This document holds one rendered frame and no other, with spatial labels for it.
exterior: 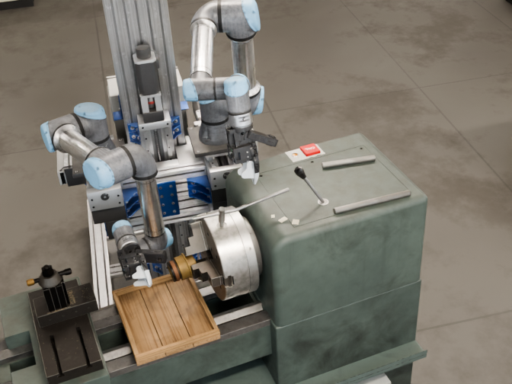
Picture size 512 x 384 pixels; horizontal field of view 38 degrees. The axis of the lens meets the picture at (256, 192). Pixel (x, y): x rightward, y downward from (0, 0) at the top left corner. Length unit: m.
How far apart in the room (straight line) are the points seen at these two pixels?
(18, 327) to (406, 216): 1.41
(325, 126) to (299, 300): 2.98
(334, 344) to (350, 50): 4.09
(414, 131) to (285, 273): 3.07
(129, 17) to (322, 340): 1.45
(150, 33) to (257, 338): 1.26
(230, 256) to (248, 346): 0.41
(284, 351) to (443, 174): 2.51
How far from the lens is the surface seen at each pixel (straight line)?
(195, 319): 2.70
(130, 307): 2.79
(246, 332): 2.70
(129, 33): 3.04
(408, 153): 5.17
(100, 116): 2.99
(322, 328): 2.77
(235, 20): 2.73
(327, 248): 2.52
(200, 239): 2.60
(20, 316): 2.82
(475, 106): 5.81
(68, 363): 2.54
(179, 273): 2.58
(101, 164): 2.58
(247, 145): 2.41
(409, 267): 2.79
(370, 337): 2.94
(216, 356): 2.72
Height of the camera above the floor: 2.78
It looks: 36 degrees down
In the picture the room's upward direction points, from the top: 4 degrees counter-clockwise
